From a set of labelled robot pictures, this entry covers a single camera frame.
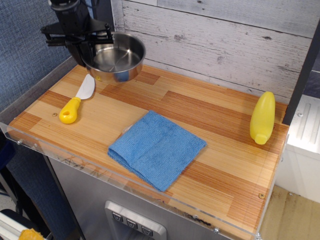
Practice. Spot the yellow object bottom left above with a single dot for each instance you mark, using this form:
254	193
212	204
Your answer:
30	234

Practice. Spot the yellow handled toy knife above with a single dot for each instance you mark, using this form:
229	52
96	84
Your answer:
69	112

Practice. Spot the blue folded cloth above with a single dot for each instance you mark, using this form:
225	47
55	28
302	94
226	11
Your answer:
156	149

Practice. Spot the stainless steel cabinet front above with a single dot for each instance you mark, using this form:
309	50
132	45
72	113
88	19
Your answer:
87	196

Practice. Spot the clear acrylic table guard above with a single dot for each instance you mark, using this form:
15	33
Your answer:
226	187

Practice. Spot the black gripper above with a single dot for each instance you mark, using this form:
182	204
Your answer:
74	27

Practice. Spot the white appliance with vents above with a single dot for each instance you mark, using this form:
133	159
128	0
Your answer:
299	169

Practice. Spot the yellow plastic bottle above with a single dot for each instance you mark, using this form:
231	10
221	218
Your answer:
263	118

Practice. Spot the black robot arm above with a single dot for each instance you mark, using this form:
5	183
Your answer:
70	3

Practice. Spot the stainless steel pot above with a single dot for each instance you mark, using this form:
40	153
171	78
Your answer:
119	62

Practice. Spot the silver button control panel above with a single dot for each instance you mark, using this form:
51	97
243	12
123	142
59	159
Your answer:
126	224

